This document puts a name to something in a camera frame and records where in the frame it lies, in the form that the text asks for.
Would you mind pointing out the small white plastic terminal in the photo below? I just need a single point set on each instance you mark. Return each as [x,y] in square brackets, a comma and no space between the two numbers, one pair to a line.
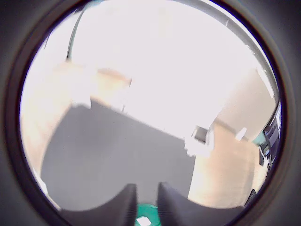
[144,220]

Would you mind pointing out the round green lid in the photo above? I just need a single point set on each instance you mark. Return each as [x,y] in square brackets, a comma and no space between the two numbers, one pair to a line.
[150,209]

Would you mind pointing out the dark grey mat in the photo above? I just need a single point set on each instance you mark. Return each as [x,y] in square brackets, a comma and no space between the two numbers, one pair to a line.
[105,153]

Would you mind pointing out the dark computer screen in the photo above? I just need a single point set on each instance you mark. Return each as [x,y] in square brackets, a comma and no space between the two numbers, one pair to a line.
[272,134]

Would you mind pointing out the white plastic bracket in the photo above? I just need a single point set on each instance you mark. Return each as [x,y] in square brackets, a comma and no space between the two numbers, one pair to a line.
[241,133]

